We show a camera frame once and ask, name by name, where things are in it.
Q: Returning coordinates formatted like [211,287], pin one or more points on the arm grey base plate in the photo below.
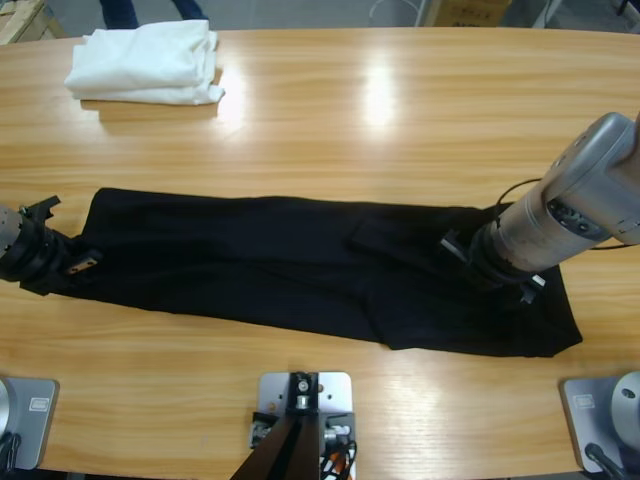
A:
[30,420]
[585,415]

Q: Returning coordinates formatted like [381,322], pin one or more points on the white folded cloth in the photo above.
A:
[145,65]

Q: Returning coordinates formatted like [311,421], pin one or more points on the wooden pallet stack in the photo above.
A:
[20,20]

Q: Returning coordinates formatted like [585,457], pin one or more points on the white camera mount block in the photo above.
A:
[272,390]

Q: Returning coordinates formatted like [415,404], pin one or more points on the black polo shirt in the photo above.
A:
[300,270]

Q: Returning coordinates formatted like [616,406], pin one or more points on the white metal frame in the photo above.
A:
[545,12]

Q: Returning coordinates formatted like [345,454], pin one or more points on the dark camera post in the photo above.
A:
[292,450]

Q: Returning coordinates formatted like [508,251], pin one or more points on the white curved tube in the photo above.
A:
[372,10]

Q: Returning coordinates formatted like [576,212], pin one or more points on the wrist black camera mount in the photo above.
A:
[40,207]

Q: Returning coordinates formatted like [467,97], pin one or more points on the grey metal leg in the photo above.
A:
[425,12]

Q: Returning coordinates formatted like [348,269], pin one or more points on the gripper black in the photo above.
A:
[45,260]
[492,270]

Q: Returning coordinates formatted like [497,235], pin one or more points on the bystander in blue jeans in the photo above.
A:
[120,12]

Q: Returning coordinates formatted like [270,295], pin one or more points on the brown cardboard box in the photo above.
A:
[470,12]

